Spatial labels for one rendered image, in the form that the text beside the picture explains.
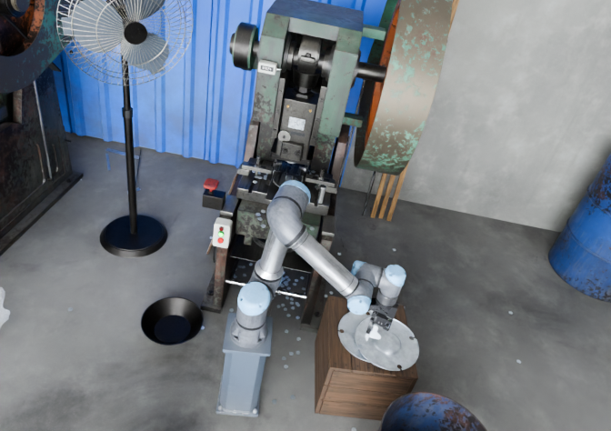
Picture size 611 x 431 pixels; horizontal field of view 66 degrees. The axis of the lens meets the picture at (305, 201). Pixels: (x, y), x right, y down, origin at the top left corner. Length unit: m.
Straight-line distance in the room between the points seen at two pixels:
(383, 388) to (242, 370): 0.61
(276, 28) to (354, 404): 1.63
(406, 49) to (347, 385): 1.38
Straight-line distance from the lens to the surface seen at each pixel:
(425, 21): 1.77
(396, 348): 2.19
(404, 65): 1.71
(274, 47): 1.97
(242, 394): 2.17
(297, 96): 2.12
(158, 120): 3.71
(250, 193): 2.27
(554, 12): 3.41
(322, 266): 1.57
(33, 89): 3.10
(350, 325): 2.22
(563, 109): 3.67
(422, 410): 2.05
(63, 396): 2.41
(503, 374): 2.86
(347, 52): 1.94
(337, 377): 2.11
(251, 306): 1.77
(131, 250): 2.92
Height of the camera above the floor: 1.99
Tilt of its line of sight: 35 degrees down
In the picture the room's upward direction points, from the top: 12 degrees clockwise
